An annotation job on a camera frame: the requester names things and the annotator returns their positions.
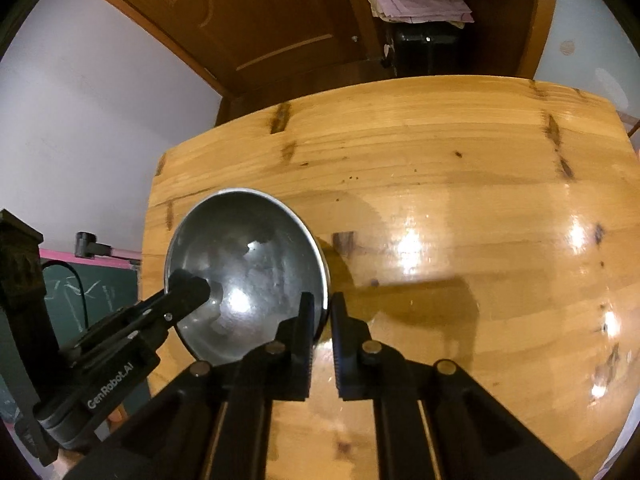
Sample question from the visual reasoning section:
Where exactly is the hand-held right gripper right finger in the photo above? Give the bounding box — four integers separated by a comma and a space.
330, 291, 583, 480

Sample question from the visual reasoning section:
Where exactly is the green chalkboard pink frame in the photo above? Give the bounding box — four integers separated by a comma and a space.
37, 247, 142, 411

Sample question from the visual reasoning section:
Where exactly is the black cable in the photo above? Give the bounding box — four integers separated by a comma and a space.
42, 260, 90, 333

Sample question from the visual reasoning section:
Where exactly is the steel bowl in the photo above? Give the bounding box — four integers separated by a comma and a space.
164, 187, 331, 367

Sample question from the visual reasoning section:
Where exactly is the wooden shelf unit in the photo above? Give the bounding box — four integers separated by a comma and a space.
335, 0, 561, 81

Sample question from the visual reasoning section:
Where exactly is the black chalkboard knob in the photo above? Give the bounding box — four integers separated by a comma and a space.
75, 231, 113, 259

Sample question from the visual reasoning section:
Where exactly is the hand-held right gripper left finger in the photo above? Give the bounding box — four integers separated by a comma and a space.
62, 291, 317, 480

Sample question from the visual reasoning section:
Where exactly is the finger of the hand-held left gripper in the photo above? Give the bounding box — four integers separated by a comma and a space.
127, 269, 211, 343
60, 305, 168, 361

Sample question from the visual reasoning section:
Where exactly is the wooden door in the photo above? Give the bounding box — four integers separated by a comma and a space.
67, 0, 381, 101

